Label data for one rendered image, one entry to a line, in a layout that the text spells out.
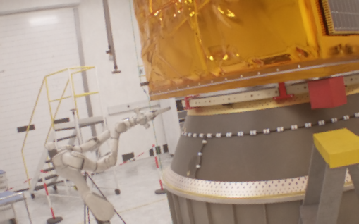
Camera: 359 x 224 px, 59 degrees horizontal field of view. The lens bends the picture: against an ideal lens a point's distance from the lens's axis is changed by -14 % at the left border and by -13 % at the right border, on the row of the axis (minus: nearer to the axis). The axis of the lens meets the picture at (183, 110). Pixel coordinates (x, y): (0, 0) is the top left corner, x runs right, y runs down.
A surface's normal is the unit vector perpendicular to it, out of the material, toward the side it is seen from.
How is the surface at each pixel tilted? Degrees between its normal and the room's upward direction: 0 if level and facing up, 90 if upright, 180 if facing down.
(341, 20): 90
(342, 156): 90
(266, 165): 62
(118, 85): 90
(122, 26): 90
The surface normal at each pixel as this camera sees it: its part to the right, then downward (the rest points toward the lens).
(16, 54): 0.51, -0.04
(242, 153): -0.61, -0.33
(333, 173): -0.23, 0.04
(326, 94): -0.86, 0.18
